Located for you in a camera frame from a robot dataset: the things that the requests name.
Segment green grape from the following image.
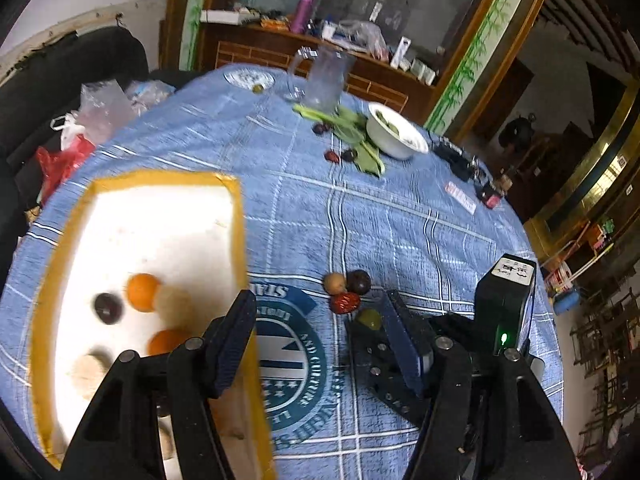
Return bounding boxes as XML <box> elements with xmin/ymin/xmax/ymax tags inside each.
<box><xmin>356</xmin><ymin>309</ymin><xmax>382</xmax><ymax>332</ymax></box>

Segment orange mandarin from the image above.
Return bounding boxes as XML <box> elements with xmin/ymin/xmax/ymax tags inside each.
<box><xmin>125</xmin><ymin>273</ymin><xmax>160</xmax><ymax>312</ymax></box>
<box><xmin>146</xmin><ymin>328</ymin><xmax>192</xmax><ymax>356</ymax></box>

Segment red jujube date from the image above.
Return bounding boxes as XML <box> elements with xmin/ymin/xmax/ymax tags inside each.
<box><xmin>330</xmin><ymin>292</ymin><xmax>361</xmax><ymax>315</ymax></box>

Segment dark plum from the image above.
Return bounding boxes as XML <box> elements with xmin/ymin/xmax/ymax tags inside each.
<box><xmin>346</xmin><ymin>269</ymin><xmax>371</xmax><ymax>296</ymax></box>
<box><xmin>92</xmin><ymin>292</ymin><xmax>124</xmax><ymax>325</ymax></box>
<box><xmin>341</xmin><ymin>148</ymin><xmax>358</xmax><ymax>162</ymax></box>

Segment orange mandarin back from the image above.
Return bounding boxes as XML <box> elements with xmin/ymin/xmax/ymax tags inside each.
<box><xmin>125</xmin><ymin>273</ymin><xmax>160</xmax><ymax>312</ymax></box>

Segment small white round block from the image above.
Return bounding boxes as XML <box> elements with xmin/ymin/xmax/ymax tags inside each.
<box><xmin>70</xmin><ymin>352</ymin><xmax>112</xmax><ymax>401</ymax></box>

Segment small red black box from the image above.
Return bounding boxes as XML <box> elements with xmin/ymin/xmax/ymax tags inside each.
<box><xmin>476</xmin><ymin>174</ymin><xmax>513</xmax><ymax>209</ymax></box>

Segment brown kiwi fruit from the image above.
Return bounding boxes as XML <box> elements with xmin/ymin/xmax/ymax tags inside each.
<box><xmin>323</xmin><ymin>273</ymin><xmax>347</xmax><ymax>296</ymax></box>

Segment pink white label card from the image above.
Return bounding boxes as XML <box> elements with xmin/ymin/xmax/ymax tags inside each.
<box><xmin>445</xmin><ymin>182</ymin><xmax>477</xmax><ymax>214</ymax></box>

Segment yellow rimmed white foam tray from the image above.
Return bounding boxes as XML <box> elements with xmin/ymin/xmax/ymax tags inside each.
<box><xmin>29</xmin><ymin>169</ymin><xmax>274</xmax><ymax>479</ymax></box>

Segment blue plaid tablecloth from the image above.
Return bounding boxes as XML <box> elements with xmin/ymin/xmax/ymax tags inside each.
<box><xmin>1</xmin><ymin>68</ymin><xmax>534</xmax><ymax>479</ymax></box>

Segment white bowl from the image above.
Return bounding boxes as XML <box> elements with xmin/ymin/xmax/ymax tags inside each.
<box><xmin>367</xmin><ymin>102</ymin><xmax>430</xmax><ymax>160</ymax></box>

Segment far red date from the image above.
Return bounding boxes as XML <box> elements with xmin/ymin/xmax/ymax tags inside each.
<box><xmin>324</xmin><ymin>151</ymin><xmax>341</xmax><ymax>164</ymax></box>

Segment green leafy vegetable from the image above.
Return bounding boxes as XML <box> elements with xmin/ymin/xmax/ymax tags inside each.
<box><xmin>293</xmin><ymin>104</ymin><xmax>386</xmax><ymax>178</ymax></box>

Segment far dark grapes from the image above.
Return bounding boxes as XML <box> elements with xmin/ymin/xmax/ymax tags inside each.
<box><xmin>312</xmin><ymin>122</ymin><xmax>333</xmax><ymax>136</ymax></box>

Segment wooden display cabinet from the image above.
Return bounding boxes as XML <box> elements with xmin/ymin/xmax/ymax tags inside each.
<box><xmin>160</xmin><ymin>0</ymin><xmax>544</xmax><ymax>134</ymax></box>

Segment plastic bags on sofa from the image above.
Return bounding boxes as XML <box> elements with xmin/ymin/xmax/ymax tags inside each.
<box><xmin>36</xmin><ymin>79</ymin><xmax>176</xmax><ymax>205</ymax></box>

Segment clear plastic pitcher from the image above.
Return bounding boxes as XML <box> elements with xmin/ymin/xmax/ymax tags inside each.
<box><xmin>285</xmin><ymin>46</ymin><xmax>356</xmax><ymax>114</ymax></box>

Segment clear plastic bag on cabinet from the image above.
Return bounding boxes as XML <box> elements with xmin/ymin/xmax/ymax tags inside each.
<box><xmin>333</xmin><ymin>20</ymin><xmax>388</xmax><ymax>62</ymax></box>

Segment black sofa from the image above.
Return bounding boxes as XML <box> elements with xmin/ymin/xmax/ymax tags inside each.
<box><xmin>0</xmin><ymin>25</ymin><xmax>151</xmax><ymax>281</ymax></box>

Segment purple water bottle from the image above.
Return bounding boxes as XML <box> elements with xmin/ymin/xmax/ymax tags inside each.
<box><xmin>290</xmin><ymin>0</ymin><xmax>314</xmax><ymax>35</ymax></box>

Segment black charger with cables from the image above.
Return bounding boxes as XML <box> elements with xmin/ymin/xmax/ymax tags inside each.
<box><xmin>433</xmin><ymin>138</ymin><xmax>486</xmax><ymax>182</ymax></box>

